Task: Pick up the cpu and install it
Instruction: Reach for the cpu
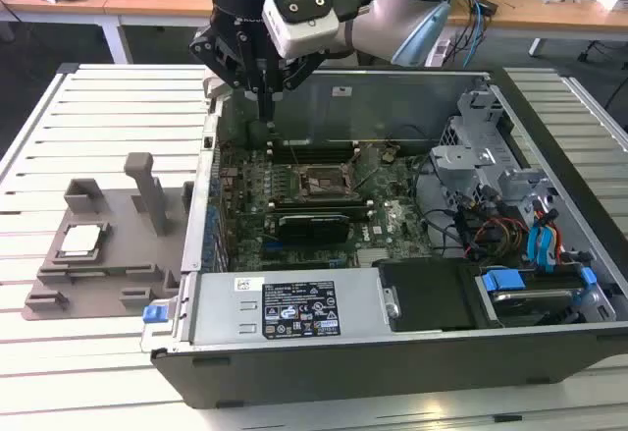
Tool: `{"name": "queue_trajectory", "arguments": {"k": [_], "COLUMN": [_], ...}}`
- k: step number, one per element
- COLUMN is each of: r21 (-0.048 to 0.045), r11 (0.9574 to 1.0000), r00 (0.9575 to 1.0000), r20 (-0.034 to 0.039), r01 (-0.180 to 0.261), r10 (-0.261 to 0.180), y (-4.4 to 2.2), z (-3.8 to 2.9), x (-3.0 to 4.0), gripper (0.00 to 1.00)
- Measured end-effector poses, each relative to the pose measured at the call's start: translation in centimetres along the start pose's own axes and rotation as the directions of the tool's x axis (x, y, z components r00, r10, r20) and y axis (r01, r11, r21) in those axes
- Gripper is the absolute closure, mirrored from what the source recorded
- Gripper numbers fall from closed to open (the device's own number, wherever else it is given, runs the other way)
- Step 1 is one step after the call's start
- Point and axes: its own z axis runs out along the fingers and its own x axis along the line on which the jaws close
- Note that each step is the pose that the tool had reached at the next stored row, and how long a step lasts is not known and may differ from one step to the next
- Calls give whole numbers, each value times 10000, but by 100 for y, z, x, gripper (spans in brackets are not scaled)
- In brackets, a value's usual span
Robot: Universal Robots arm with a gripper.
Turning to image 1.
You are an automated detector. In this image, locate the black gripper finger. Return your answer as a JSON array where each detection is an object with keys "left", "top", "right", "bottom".
[
  {"left": 267, "top": 50, "right": 328, "bottom": 124},
  {"left": 188, "top": 27, "right": 269, "bottom": 124}
]

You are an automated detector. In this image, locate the silver CPU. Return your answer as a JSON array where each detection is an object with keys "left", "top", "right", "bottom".
[{"left": 56, "top": 224, "right": 107, "bottom": 260}]

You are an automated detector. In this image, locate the CPU socket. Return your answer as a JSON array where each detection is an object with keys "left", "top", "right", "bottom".
[{"left": 292, "top": 163, "right": 357, "bottom": 201}]

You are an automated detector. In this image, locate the black RAM slot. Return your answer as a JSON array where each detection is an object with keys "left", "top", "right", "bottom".
[
  {"left": 272, "top": 155, "right": 358, "bottom": 164},
  {"left": 271, "top": 144, "right": 356, "bottom": 153},
  {"left": 271, "top": 139, "right": 355, "bottom": 147},
  {"left": 272, "top": 150, "right": 357, "bottom": 158},
  {"left": 267, "top": 202, "right": 368, "bottom": 209},
  {"left": 267, "top": 197, "right": 367, "bottom": 204},
  {"left": 268, "top": 206, "right": 369, "bottom": 213}
]

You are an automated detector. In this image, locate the white power adapter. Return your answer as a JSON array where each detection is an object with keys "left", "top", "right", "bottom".
[{"left": 424, "top": 38, "right": 455, "bottom": 68}]

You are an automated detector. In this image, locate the black graphics card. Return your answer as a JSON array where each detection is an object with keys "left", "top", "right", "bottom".
[{"left": 274, "top": 211, "right": 352, "bottom": 244}]

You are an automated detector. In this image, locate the green motherboard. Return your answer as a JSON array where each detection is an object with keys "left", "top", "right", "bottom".
[{"left": 210, "top": 140, "right": 443, "bottom": 273}]

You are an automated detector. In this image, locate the silver metal drive cage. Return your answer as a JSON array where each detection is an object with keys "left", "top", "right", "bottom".
[{"left": 429, "top": 77, "right": 563, "bottom": 236}]

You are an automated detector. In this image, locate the grey parts rack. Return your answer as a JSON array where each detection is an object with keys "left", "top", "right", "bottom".
[{"left": 22, "top": 152, "right": 197, "bottom": 322}]

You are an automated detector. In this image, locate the green RAM stick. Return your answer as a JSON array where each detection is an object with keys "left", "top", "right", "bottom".
[{"left": 68, "top": 265, "right": 154, "bottom": 276}]

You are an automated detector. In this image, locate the silver power supply unit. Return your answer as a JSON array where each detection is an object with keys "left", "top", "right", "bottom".
[{"left": 188, "top": 267, "right": 382, "bottom": 344}]

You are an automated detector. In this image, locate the black disk bay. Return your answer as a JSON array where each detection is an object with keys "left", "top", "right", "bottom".
[{"left": 375, "top": 258, "right": 504, "bottom": 333}]

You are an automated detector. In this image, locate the blue plastic latch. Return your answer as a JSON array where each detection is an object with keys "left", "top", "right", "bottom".
[{"left": 142, "top": 305, "right": 171, "bottom": 325}]

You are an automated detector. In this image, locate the hard disk in blue carrier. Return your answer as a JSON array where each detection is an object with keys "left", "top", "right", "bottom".
[{"left": 478, "top": 266, "right": 617, "bottom": 329}]

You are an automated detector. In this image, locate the black PC case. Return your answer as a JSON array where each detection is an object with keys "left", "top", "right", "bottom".
[{"left": 141, "top": 65, "right": 628, "bottom": 410}]

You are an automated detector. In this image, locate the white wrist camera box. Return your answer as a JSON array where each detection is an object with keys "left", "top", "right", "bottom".
[{"left": 262, "top": 0, "right": 340, "bottom": 59}]

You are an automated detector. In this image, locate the yellow red black wire bundle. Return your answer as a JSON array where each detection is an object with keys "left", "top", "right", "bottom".
[{"left": 465, "top": 214, "right": 529, "bottom": 260}]

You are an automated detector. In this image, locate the blue flat wire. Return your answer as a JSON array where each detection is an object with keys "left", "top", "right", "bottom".
[
  {"left": 539, "top": 222, "right": 558, "bottom": 275},
  {"left": 527, "top": 227, "right": 545, "bottom": 271}
]

